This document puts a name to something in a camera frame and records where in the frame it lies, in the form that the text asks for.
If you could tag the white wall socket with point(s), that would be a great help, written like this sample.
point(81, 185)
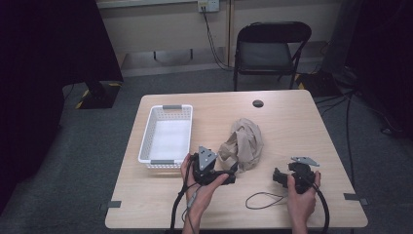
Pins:
point(208, 5)

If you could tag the black stand base yellow stripes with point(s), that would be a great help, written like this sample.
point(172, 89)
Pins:
point(99, 94)

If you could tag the person's left hand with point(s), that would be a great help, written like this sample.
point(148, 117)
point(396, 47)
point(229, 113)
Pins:
point(203, 195)

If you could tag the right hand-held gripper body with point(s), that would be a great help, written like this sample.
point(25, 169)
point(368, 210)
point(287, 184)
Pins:
point(303, 175)

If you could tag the grey table edge bracket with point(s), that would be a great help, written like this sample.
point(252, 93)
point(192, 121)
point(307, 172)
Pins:
point(354, 197)
point(113, 204)

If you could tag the black folding chair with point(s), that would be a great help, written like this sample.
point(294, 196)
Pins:
point(269, 52)

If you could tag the dark round table grommet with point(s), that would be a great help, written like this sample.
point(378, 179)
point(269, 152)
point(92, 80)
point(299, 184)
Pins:
point(257, 103)

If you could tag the black curtain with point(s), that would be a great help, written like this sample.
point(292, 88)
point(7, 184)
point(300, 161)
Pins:
point(386, 48)
point(42, 81)

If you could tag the beige cloth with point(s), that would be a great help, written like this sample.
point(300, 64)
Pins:
point(243, 144)

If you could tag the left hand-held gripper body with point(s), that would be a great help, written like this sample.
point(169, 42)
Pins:
point(204, 169)

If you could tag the person's right hand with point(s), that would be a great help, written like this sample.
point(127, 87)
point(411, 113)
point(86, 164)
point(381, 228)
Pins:
point(300, 204)

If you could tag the white plastic basket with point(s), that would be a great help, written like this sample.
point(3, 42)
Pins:
point(165, 136)

